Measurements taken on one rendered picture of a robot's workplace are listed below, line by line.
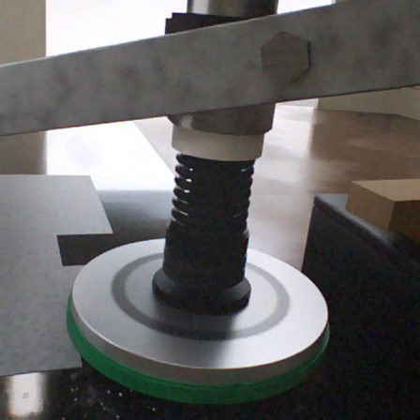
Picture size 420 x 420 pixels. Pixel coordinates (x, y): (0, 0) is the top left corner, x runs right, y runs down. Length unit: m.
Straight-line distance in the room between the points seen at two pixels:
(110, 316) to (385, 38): 0.26
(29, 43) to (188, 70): 7.34
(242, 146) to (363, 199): 0.50
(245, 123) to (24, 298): 0.25
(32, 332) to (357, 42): 0.31
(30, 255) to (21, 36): 7.15
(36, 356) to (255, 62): 0.25
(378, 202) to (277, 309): 0.43
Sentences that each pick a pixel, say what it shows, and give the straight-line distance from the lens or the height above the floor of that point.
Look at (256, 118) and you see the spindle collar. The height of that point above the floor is 0.98.
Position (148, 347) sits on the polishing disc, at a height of 0.83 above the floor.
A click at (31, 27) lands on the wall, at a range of 7.64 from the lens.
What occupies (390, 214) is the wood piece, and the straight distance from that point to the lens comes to 0.79.
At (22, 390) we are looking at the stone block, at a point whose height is 0.80.
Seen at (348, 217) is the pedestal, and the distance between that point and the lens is 0.97.
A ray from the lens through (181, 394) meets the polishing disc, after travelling 0.35.
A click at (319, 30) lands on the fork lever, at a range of 0.30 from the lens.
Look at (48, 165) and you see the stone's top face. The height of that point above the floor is 0.80.
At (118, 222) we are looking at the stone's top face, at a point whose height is 0.80.
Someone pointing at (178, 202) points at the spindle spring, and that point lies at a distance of 0.39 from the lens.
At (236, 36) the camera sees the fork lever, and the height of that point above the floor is 1.03.
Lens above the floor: 1.03
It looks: 19 degrees down
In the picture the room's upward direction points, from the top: 6 degrees clockwise
